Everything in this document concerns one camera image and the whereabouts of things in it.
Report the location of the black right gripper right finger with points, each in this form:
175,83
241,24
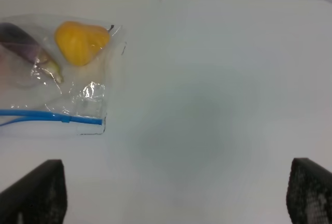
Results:
308,197

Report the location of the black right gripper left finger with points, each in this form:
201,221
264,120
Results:
38,197

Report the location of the clear zip bag blue seal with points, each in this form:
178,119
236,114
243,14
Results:
81,100

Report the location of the yellow pear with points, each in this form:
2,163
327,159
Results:
80,43

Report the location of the purple eggplant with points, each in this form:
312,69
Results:
26,47

